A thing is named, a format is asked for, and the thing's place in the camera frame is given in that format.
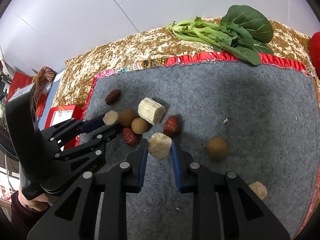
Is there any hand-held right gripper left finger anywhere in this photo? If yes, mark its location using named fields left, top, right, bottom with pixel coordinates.
left=26, top=138, right=149, bottom=240

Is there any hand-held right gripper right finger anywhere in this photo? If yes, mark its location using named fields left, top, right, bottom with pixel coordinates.
left=171, top=139, right=292, bottom=240

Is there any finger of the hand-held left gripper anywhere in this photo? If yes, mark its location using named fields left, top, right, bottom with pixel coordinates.
left=54, top=127, right=123, bottom=159
left=41, top=114, right=106, bottom=143

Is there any red dried date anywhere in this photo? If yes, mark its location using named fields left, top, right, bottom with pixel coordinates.
left=163, top=116, right=181, bottom=137
left=105, top=89, right=122, bottom=105
left=122, top=127, right=140, bottom=147

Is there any brown longan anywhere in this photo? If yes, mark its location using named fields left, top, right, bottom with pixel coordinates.
left=206, top=136, right=229, bottom=161
left=118, top=109, right=137, bottom=127
left=131, top=117, right=148, bottom=134

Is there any red box white inside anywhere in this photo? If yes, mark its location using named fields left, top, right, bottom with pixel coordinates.
left=46, top=104, right=84, bottom=145

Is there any long peeled sugarcane chunk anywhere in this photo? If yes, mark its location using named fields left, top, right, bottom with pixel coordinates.
left=138, top=97, right=166, bottom=126

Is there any person's left forearm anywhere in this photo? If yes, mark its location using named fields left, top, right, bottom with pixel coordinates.
left=10, top=191, right=53, bottom=230

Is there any orange-red plastic bag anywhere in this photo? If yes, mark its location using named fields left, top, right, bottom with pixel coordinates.
left=37, top=94, right=48, bottom=117

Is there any blue quilted cloth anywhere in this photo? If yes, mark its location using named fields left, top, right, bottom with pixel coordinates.
left=40, top=71, right=65, bottom=123

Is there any red paper bag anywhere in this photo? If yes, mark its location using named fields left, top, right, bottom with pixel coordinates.
left=6, top=71, right=34, bottom=100

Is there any striped knitted scarf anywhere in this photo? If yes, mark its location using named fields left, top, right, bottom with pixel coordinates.
left=30, top=66, right=56, bottom=98

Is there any golden velvet cloth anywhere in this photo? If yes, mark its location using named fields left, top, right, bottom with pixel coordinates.
left=54, top=17, right=315, bottom=110

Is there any grey felt mat red trim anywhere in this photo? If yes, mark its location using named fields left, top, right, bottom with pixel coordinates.
left=75, top=52, right=320, bottom=240

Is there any green leafy vegetable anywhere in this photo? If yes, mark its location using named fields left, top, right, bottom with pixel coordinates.
left=167, top=4, right=275, bottom=65

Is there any red round fabric object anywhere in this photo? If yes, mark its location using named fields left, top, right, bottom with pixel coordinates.
left=309, top=31, right=320, bottom=78

